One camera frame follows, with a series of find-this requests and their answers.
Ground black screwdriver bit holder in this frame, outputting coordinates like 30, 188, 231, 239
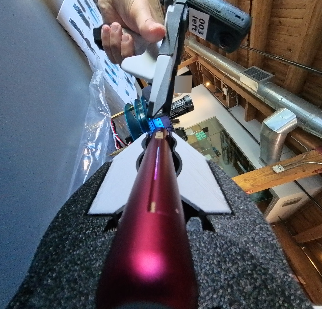
171, 94, 195, 118

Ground silver duct elbow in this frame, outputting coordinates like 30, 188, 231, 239
259, 108, 298, 165

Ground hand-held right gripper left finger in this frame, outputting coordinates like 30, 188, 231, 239
88, 133, 152, 215

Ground red and white wires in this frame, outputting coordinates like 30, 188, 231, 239
111, 120, 131, 151

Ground printed instruction sheet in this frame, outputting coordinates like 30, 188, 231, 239
57, 0, 141, 98

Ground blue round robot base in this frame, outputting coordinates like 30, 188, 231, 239
124, 98, 171, 141

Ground glass partition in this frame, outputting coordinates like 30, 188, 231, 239
184, 116, 275, 204

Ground person's left hand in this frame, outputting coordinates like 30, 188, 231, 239
97, 0, 167, 66

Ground large clear plastic bag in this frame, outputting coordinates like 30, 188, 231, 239
67, 72, 141, 197

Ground black servo motor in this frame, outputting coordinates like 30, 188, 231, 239
161, 115, 176, 133

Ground long silver ventilation duct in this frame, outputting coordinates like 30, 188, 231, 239
185, 36, 322, 129

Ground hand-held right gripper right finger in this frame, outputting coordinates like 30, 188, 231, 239
171, 133, 232, 215

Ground red electric screwdriver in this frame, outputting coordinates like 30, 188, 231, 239
97, 128, 199, 309

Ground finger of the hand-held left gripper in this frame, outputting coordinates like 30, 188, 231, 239
147, 4, 181, 116
157, 0, 190, 116

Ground duct vent grille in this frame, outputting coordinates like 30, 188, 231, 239
240, 66, 275, 90

